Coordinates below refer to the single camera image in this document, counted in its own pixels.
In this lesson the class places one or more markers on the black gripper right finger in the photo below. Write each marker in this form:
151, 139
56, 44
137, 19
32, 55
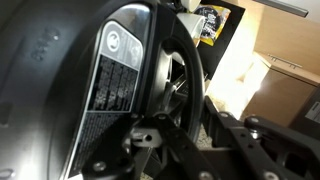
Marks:
253, 146

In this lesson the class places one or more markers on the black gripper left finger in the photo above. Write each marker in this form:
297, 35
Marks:
166, 150

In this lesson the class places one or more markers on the black pressure cooker lid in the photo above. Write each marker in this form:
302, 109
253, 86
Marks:
50, 83

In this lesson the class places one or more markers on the wooden drawer cabinet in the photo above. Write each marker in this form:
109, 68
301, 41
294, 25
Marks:
283, 86

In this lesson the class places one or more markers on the white cup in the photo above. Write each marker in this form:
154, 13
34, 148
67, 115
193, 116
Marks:
193, 25

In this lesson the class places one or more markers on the yellow snack bag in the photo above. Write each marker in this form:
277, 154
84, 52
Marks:
213, 23

